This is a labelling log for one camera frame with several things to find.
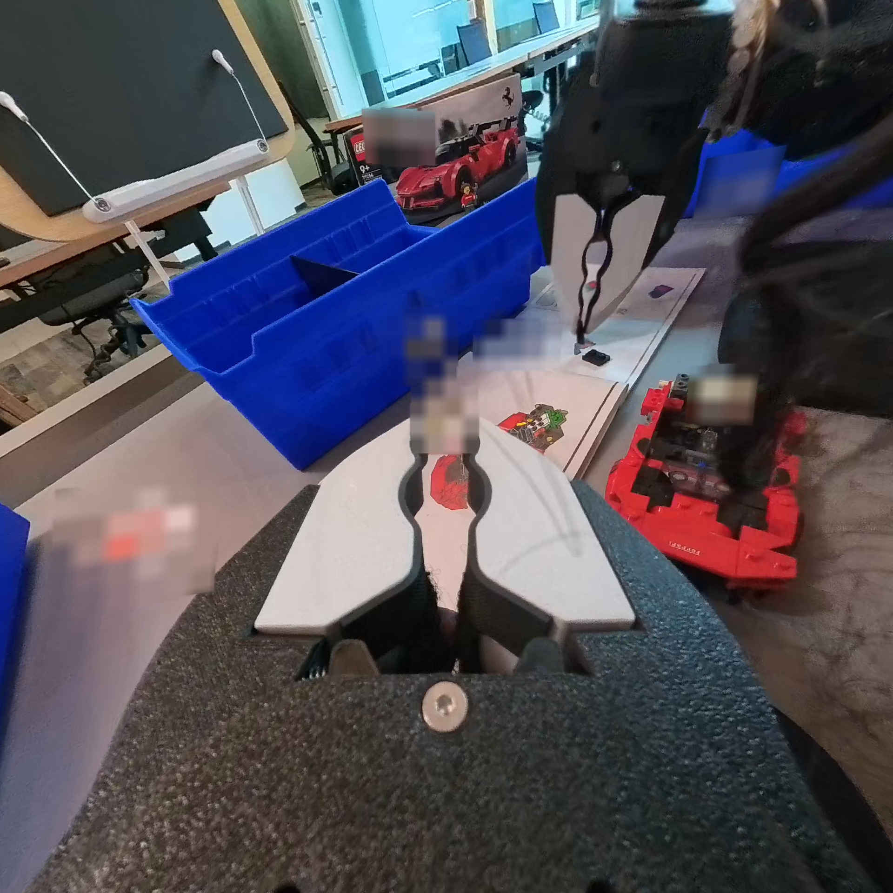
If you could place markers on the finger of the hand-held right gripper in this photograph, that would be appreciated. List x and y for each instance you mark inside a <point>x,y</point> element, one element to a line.
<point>572,237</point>
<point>631,237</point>

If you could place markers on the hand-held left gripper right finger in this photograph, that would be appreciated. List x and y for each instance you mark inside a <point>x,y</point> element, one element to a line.
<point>544,544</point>

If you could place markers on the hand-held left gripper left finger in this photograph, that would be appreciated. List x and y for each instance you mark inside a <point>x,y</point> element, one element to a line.
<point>349,544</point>

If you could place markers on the small black lego piece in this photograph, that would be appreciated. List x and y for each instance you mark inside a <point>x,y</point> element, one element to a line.
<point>595,357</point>

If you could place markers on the lego instruction booklet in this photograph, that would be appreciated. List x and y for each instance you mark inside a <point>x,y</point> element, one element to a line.
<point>579,404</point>

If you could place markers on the red lego car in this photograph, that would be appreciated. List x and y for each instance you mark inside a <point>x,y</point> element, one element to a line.
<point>697,544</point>

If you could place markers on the blue plastic bin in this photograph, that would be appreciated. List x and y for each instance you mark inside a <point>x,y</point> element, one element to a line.
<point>335,363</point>
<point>809,174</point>
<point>12,593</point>

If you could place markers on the person's right forearm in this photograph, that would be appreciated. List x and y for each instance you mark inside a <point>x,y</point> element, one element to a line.
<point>823,70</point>

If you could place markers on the lego set box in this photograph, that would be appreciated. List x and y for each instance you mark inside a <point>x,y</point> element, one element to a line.
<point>481,160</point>

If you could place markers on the blue office chair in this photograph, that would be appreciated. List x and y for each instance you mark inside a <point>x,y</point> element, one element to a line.
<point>545,17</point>
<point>474,42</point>

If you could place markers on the black bin divider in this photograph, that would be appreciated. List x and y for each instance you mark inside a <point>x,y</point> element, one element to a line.
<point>321,275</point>

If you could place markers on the black office chair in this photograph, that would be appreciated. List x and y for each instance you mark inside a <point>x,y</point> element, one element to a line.
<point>91,293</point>
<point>321,153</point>

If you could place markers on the white bar stand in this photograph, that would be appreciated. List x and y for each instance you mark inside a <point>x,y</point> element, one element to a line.
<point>174,178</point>

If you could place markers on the wooden desk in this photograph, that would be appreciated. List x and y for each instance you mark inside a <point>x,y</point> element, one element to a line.
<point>42,259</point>

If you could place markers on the dark board with wooden frame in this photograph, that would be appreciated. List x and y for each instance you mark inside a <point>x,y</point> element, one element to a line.
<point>125,84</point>

